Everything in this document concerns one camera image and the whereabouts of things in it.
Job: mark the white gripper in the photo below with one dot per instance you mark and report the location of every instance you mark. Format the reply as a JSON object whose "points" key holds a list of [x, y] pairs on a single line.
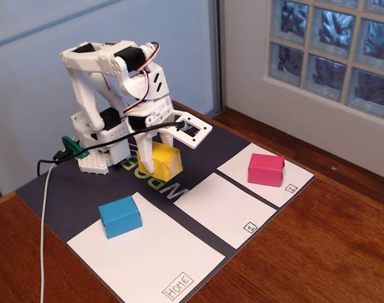
{"points": [[146, 147]]}

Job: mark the yellow paper box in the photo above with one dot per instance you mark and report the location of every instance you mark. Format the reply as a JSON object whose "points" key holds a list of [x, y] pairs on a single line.
{"points": [[166, 161]]}

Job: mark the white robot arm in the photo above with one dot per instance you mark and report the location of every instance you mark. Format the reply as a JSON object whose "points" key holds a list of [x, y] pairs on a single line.
{"points": [[84, 88]]}

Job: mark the blue paper box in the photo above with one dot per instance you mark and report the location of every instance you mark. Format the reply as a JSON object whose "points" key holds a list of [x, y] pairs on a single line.
{"points": [[119, 213]]}

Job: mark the white zone two sheet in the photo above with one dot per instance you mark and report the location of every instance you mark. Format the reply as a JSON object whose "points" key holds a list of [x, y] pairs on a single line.
{"points": [[236, 170]]}

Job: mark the white zone one sheet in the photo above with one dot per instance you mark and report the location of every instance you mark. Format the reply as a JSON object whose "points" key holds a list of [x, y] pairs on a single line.
{"points": [[223, 208]]}

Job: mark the white home zone sheet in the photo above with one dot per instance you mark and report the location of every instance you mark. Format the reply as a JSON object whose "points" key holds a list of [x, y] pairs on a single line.
{"points": [[147, 252]]}

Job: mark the pink paper box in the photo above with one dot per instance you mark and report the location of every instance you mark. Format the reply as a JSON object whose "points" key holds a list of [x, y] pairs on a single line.
{"points": [[264, 170]]}

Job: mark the green clamp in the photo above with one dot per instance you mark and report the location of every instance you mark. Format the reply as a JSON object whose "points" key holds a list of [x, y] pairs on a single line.
{"points": [[73, 146]]}

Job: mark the dark grey printed mat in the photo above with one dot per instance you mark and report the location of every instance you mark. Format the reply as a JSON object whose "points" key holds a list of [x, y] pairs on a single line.
{"points": [[68, 189]]}

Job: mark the glass block window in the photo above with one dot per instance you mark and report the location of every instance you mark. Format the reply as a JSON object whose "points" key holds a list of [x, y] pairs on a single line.
{"points": [[327, 72]]}

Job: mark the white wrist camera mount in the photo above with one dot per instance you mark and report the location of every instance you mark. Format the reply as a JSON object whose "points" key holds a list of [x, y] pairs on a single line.
{"points": [[204, 130]]}

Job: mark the grey metal door post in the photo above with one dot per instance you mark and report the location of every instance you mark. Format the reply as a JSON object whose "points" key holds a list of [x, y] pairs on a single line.
{"points": [[217, 47]]}

